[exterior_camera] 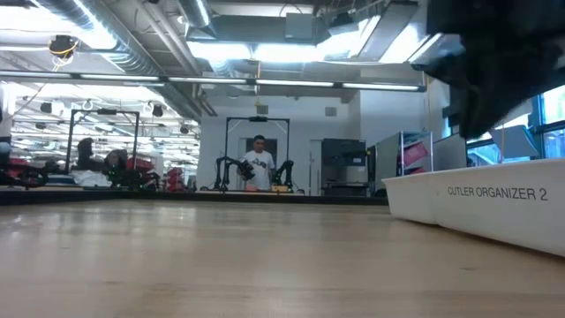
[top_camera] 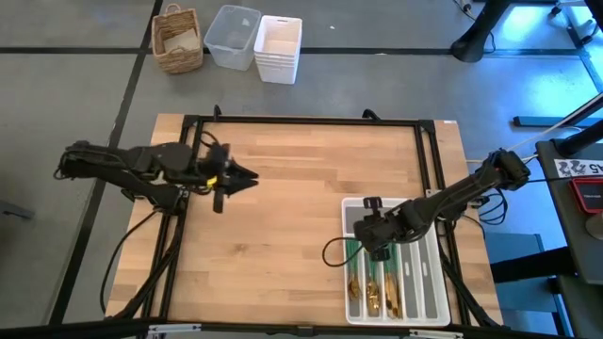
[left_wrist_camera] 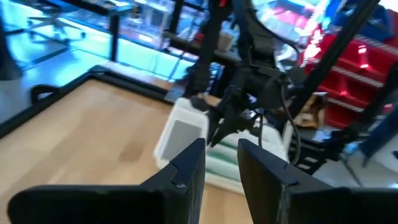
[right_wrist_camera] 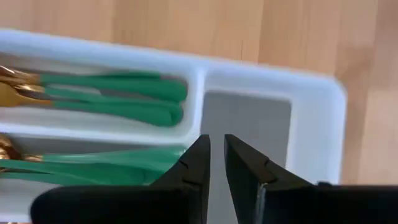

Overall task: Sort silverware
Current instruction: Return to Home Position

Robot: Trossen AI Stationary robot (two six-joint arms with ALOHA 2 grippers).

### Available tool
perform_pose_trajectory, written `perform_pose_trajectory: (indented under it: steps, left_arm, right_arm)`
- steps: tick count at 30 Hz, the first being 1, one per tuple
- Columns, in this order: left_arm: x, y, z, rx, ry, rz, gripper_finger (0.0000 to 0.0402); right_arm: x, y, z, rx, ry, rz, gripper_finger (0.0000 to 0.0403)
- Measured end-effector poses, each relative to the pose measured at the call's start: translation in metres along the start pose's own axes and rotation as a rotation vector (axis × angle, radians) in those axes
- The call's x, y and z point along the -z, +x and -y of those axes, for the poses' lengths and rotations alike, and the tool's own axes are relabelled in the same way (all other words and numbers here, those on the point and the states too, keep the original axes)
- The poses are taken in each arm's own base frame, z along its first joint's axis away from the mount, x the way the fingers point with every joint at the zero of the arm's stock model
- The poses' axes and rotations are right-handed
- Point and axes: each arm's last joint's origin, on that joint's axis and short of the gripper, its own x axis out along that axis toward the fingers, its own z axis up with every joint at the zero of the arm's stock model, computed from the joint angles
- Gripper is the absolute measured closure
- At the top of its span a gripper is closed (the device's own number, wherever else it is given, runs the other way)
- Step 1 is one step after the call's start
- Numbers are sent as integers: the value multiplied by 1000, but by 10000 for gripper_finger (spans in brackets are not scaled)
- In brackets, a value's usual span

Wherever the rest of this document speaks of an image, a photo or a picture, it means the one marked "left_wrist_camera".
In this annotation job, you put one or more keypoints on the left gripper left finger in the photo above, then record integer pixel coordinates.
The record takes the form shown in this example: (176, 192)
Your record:
(93, 205)

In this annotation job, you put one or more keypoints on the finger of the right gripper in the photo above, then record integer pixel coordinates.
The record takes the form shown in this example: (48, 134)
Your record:
(215, 124)
(231, 129)

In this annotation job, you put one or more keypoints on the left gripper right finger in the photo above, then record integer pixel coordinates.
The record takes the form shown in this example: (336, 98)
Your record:
(311, 207)

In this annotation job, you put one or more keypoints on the white cutlery organizer tray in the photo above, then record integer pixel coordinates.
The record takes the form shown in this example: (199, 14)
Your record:
(183, 137)

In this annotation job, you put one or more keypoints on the brown paper bag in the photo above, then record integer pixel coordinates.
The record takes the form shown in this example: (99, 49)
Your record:
(311, 112)

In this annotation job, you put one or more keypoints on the red plastic storage bin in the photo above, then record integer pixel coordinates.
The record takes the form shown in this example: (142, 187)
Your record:
(373, 56)
(345, 87)
(340, 115)

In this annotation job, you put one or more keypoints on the black office desk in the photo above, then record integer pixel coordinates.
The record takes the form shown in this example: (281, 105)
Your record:
(114, 37)

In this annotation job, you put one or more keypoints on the black overhead rig frame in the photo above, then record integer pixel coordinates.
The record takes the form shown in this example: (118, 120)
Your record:
(208, 46)

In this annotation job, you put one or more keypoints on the black tapered floor post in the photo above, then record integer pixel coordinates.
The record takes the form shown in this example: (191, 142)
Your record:
(7, 62)

